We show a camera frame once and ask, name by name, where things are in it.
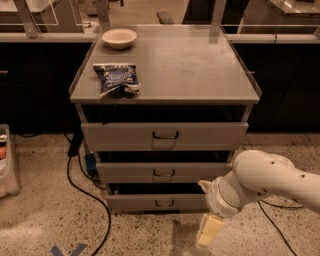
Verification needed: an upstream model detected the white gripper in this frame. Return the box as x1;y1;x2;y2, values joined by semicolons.
196;171;267;247

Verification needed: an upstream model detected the grey bottom drawer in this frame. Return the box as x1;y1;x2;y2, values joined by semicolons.
106;194;207;211

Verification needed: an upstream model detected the grey drawer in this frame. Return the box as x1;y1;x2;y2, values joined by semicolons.
106;194;207;211
97;163;231;183
81;122;248;151

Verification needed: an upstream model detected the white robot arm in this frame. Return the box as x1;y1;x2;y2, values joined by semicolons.
196;150;320;247

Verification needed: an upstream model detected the grey middle drawer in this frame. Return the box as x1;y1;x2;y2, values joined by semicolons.
97;163;231;183

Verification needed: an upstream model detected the grey drawer cabinet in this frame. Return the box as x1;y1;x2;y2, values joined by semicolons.
71;25;261;197

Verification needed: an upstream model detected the grey top drawer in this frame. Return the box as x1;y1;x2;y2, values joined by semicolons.
81;122;248;151

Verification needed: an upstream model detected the blue power box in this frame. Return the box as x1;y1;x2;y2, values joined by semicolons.
85;153;96;172

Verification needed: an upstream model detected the blue chip bag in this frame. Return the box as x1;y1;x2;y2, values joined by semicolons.
93;63;141;97

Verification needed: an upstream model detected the blue tape cross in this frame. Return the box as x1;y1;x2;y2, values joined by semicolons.
50;243;87;256

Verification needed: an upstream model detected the white bowl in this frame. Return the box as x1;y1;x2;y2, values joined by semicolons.
102;29;137;50

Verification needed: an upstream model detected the clear plastic bin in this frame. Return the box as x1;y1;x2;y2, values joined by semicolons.
0;124;20;198

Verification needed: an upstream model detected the black floor cable right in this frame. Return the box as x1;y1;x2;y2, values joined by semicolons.
257;198;304;256

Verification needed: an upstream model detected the black floor cable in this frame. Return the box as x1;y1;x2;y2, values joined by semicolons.
65;133;112;256
257;198;304;256

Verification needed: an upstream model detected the black floor cable left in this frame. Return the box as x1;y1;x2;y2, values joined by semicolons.
65;133;112;256

